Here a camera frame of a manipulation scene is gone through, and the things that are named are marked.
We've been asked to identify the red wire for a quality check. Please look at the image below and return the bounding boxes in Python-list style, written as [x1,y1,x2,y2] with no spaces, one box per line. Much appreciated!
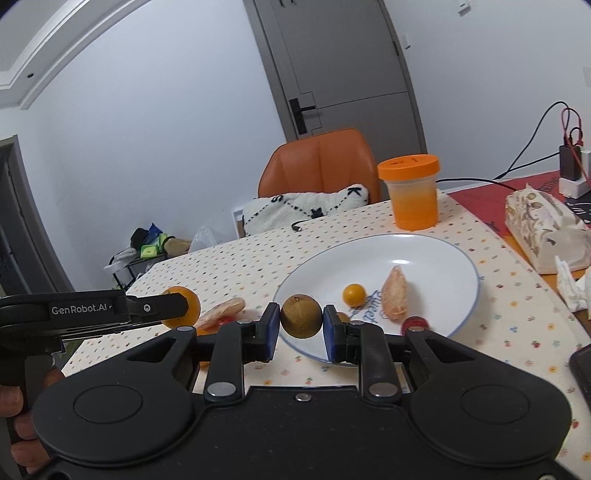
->
[560,106,591,181]

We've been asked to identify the red table mat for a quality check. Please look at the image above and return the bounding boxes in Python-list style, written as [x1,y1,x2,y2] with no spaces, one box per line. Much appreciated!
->
[447,171,590,237]

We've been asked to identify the black phone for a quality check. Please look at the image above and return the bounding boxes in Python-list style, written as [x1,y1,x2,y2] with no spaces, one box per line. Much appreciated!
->
[569,345,591,409]

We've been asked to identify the black metal shelf rack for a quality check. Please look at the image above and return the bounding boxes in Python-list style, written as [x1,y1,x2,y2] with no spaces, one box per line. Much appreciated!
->
[104,256,163,291]

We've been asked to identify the white charger block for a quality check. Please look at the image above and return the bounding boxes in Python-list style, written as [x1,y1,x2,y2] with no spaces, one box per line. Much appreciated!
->
[558,148,590,199]

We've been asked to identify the black power adapter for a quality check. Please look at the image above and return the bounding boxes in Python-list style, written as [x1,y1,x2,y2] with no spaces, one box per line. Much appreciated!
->
[559,144,582,181]

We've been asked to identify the crumpled white tissue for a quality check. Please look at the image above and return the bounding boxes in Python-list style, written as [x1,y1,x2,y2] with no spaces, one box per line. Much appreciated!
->
[555,256,591,313]

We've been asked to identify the white framed cardboard box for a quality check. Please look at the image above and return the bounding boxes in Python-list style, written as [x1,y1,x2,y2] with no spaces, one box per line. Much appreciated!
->
[232,209,245,238]

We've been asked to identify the floral cream tablecloth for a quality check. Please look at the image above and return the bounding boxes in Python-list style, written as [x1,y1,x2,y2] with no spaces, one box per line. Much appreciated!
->
[60,189,591,480]

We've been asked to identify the person's left hand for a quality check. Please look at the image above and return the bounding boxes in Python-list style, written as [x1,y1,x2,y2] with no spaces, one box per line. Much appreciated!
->
[1,385,50,474]

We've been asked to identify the clear plastic bag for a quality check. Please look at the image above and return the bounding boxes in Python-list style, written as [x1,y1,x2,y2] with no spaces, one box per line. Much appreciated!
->
[188,226,233,253]

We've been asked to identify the white light switch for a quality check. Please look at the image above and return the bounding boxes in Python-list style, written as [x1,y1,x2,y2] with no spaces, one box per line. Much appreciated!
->
[458,0,471,15]

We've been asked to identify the small red fruit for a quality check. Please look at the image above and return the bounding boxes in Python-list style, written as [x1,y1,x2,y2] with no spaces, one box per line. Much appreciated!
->
[401,316,430,335]
[216,317,235,327]

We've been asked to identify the orange lidded plastic cup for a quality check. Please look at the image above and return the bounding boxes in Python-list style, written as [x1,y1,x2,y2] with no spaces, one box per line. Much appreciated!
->
[378,154,440,231]

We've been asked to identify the small yellow kumquat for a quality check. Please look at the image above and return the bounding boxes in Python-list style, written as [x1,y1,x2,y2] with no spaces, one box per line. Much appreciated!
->
[342,283,367,308]

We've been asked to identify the black cable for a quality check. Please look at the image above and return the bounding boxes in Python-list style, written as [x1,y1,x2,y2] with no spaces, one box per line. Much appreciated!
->
[434,101,574,195]

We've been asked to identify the green packets on shelf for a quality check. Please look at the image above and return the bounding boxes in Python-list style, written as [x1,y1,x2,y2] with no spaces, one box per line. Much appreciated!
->
[130,224,167,259]

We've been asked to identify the small red fruit by plate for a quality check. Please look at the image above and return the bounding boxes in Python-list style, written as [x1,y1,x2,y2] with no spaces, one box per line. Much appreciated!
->
[401,316,430,335]

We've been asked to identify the white plate blue rim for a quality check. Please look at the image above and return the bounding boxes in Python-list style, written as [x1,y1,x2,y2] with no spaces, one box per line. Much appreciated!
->
[273,234,480,337]

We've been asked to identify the black door handle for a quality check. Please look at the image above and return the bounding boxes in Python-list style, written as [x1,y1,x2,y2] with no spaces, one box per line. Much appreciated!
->
[288,98,317,135]

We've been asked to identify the dark side doorway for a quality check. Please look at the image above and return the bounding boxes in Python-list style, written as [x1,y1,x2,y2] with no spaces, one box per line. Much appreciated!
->
[0,135,73,296]

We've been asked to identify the white black fluffy cushion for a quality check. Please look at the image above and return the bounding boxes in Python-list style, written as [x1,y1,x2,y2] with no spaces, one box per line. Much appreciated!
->
[242,184,370,236]

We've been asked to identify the large orange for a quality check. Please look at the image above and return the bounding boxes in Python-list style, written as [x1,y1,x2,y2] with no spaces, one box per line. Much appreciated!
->
[161,286,201,329]

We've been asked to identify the floral tissue pack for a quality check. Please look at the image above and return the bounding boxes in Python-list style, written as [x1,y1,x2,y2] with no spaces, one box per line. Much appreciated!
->
[504,183,591,274]

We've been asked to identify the greenish brown round fruit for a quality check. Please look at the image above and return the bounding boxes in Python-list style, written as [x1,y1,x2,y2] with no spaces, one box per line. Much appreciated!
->
[280,294,322,339]

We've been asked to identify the grey door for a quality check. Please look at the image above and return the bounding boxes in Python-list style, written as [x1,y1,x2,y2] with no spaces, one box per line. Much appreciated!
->
[245,1,426,161]

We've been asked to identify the orange leather chair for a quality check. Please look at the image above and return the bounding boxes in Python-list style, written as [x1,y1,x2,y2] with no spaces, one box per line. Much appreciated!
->
[257,128,381,204]

